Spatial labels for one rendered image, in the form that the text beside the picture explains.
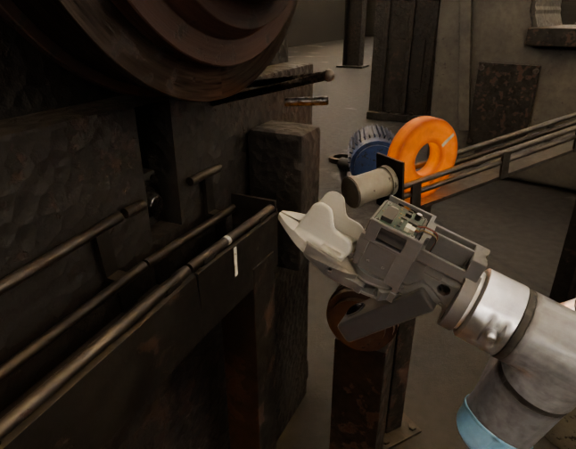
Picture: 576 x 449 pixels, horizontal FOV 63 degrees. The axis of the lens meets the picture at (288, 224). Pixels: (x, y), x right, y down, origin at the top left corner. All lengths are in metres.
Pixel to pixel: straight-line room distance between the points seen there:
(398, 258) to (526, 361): 0.14
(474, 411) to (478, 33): 2.77
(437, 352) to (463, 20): 2.13
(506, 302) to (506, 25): 2.72
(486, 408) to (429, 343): 1.06
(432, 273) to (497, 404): 0.15
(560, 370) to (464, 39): 2.79
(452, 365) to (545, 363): 1.06
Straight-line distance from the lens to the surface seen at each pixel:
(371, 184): 0.86
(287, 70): 0.88
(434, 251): 0.48
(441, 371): 1.52
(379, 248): 0.46
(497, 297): 0.47
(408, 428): 1.32
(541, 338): 0.48
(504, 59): 3.12
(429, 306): 0.48
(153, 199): 0.62
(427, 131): 0.92
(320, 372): 1.44
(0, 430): 0.42
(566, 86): 3.06
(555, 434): 1.40
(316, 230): 0.49
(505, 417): 0.54
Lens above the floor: 0.97
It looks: 25 degrees down
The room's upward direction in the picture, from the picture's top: straight up
